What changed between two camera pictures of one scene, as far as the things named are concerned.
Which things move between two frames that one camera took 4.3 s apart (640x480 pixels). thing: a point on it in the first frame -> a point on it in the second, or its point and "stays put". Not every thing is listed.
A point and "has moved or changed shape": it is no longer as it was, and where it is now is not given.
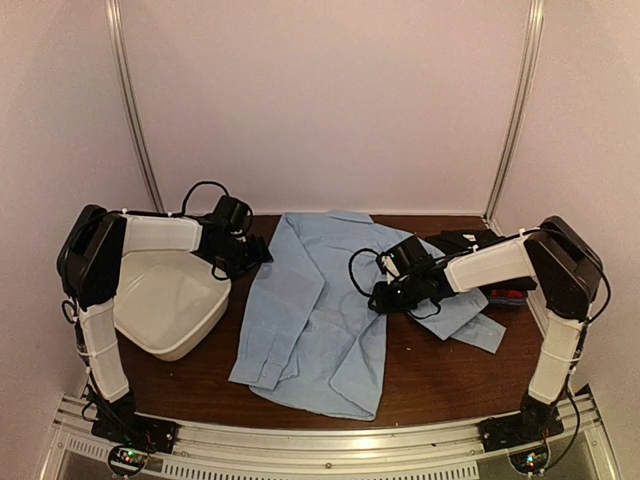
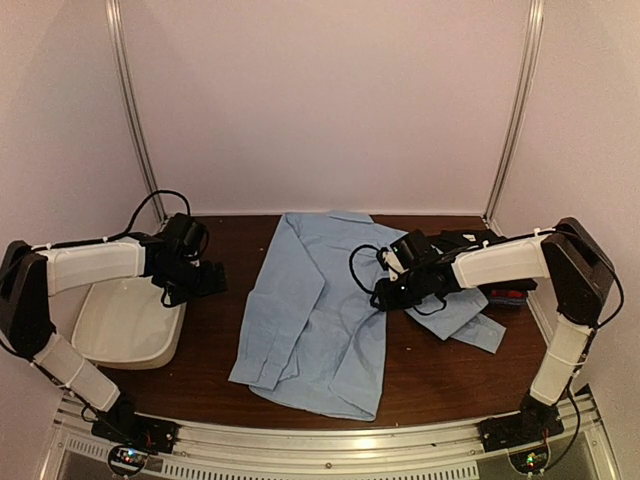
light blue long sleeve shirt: x=311 y=339 stays put
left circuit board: x=126 y=459 stays put
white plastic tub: x=167 y=300 has moved or changed shape
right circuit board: x=528 y=462 stays put
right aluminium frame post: x=519 y=117 stays put
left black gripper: x=258 y=253 -> x=209 y=286
